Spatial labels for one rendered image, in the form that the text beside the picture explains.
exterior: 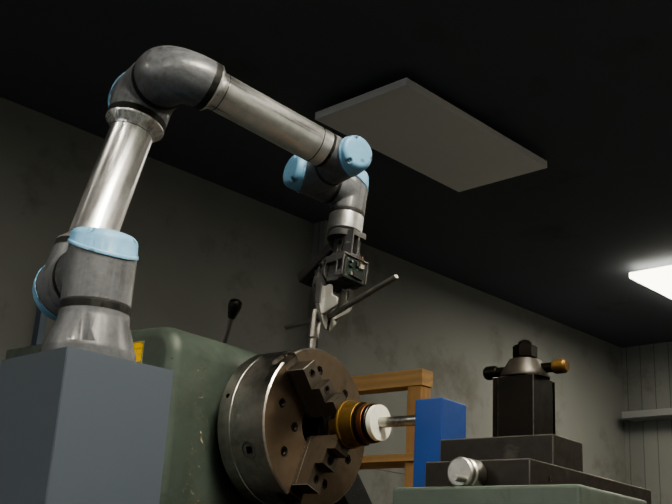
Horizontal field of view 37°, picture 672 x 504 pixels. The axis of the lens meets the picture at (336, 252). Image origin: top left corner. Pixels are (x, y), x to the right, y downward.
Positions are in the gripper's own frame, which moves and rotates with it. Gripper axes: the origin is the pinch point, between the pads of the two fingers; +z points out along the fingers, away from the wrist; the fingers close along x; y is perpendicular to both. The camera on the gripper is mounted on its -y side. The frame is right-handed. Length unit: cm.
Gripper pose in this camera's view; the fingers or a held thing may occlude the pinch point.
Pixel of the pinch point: (325, 324)
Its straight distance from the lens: 208.7
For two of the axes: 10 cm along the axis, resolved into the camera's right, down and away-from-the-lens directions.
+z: -1.3, 9.1, -4.0
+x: 7.4, 3.6, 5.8
